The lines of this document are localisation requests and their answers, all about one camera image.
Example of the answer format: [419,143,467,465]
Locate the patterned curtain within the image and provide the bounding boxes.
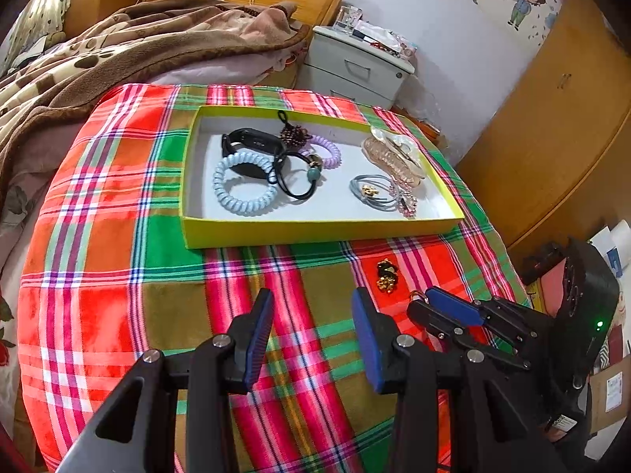
[7,0,75,67]

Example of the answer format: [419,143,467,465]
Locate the brown patterned blanket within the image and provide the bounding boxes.
[0,0,314,193]

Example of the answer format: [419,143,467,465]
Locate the plaid cloth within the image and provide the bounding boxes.
[17,83,533,473]

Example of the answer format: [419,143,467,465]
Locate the purple spiral hair tie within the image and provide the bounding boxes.
[301,134,342,171]

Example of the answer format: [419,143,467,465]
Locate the pink hair claw clip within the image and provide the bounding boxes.
[361,137,426,189]

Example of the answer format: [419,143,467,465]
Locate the wooden wardrobe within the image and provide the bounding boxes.
[456,0,631,257]

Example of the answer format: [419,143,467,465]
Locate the clear glass jar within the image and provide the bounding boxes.
[332,4,366,33]

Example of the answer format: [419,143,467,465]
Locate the grey hair tie gold charm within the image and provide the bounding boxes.
[349,172,398,206]

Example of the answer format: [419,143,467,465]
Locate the black hair tie teal bead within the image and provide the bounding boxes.
[269,150,326,201]

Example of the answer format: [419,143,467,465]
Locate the dark beaded scrunchie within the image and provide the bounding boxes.
[276,110,314,149]

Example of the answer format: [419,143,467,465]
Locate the gold and black hair ornament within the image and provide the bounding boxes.
[375,260,401,295]

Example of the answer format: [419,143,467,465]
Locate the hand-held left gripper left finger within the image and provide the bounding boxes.
[54,287,276,473]

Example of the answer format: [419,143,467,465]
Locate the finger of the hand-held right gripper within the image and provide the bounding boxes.
[407,300,532,374]
[425,287,548,342]

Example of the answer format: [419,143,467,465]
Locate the pearly white hair clip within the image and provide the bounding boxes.
[371,125,424,158]

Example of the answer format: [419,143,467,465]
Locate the pink rhinestone hair clip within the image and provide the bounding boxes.
[388,182,420,220]

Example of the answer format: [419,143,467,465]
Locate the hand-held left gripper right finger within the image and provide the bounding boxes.
[351,287,568,473]

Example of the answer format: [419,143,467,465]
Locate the floral bedsheet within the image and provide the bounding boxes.
[0,168,50,454]

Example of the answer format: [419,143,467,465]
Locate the white papers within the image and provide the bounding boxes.
[589,222,631,281]

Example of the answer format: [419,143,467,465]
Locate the black smart band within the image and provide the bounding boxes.
[220,128,289,178]

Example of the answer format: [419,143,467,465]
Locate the yellow-green cardboard box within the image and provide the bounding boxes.
[180,104,465,250]

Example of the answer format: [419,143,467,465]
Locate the light blue spiral hair tie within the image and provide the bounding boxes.
[213,152,279,216]

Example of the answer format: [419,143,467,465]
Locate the pile of small packets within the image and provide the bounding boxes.
[357,20,419,57]

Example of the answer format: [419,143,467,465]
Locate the white nightstand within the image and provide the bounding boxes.
[296,26,414,112]

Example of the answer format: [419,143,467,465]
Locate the brown cardboard box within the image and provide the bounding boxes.
[589,365,631,434]

